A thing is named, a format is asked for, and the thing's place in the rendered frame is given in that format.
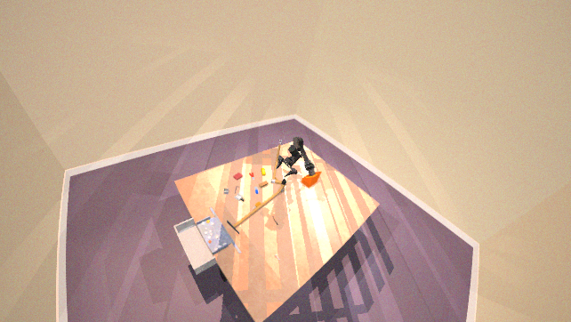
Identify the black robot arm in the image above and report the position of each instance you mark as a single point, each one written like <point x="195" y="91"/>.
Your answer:
<point x="294" y="150"/>

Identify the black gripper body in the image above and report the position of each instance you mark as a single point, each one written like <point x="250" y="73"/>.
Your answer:
<point x="293" y="169"/>

